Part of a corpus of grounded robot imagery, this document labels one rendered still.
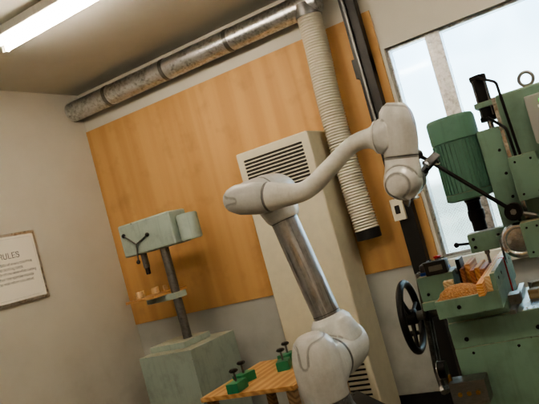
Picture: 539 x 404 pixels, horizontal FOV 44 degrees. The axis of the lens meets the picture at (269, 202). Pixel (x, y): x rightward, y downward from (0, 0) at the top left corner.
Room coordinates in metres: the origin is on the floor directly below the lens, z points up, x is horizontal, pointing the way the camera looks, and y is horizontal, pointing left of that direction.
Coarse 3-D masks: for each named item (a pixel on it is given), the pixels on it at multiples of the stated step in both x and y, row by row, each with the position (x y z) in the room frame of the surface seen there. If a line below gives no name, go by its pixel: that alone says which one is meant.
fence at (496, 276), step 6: (510, 258) 2.65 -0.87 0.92; (504, 264) 2.42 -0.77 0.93; (510, 264) 2.60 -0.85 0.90; (498, 270) 2.24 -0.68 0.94; (504, 270) 2.37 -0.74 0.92; (492, 276) 2.13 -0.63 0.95; (498, 276) 2.19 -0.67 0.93; (504, 276) 2.33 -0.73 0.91; (492, 282) 2.13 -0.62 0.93; (498, 282) 2.16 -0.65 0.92; (498, 288) 2.13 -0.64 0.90
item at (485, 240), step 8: (472, 232) 2.46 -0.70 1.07; (480, 232) 2.40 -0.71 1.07; (488, 232) 2.39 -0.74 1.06; (496, 232) 2.38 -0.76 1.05; (472, 240) 2.41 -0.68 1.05; (480, 240) 2.41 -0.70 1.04; (488, 240) 2.39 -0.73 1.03; (496, 240) 2.38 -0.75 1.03; (472, 248) 2.42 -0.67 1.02; (480, 248) 2.41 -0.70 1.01; (488, 248) 2.40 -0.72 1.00
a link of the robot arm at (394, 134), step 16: (384, 112) 1.93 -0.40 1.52; (400, 112) 1.91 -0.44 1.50; (368, 128) 1.98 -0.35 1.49; (384, 128) 1.92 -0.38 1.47; (400, 128) 1.90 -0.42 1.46; (416, 128) 1.94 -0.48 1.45; (352, 144) 2.01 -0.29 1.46; (368, 144) 1.98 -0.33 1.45; (384, 144) 1.93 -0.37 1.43; (400, 144) 1.91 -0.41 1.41; (416, 144) 1.93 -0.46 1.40; (336, 160) 2.04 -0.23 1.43; (320, 176) 2.08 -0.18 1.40; (272, 192) 2.16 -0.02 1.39; (288, 192) 2.14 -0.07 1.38; (304, 192) 2.11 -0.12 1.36; (272, 208) 2.19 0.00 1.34
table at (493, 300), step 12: (504, 288) 2.25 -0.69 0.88; (444, 300) 2.20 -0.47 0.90; (456, 300) 2.18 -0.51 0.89; (468, 300) 2.16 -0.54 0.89; (480, 300) 2.15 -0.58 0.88; (492, 300) 2.13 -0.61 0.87; (504, 300) 2.18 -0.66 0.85; (444, 312) 2.20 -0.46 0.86; (456, 312) 2.18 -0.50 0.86; (468, 312) 2.17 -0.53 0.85
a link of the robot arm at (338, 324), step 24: (264, 216) 2.36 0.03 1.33; (288, 216) 2.34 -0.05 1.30; (288, 240) 2.34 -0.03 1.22; (312, 264) 2.34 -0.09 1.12; (312, 288) 2.33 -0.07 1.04; (312, 312) 2.35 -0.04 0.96; (336, 312) 2.34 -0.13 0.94; (336, 336) 2.29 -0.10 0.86; (360, 336) 2.35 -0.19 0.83; (360, 360) 2.31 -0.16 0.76
